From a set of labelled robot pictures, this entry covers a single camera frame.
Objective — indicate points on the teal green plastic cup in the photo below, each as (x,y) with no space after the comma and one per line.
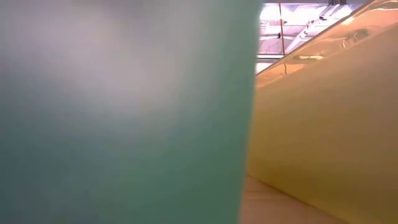
(124,124)

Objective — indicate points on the yellow translucent plastic bin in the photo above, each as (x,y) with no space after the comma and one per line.
(326,140)

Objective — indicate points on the black aluminium table frame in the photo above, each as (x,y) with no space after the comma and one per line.
(270,56)

